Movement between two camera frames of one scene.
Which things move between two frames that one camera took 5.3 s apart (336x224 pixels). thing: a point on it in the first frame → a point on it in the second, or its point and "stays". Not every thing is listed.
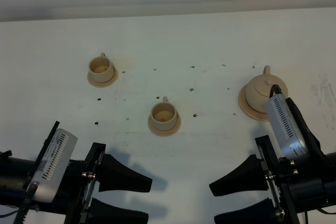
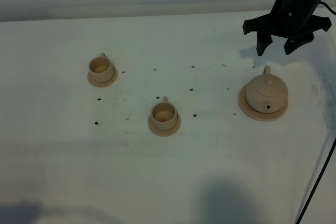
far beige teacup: [101, 68] stays
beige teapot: [258, 89] stays
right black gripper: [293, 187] → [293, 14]
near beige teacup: [164, 115] stays
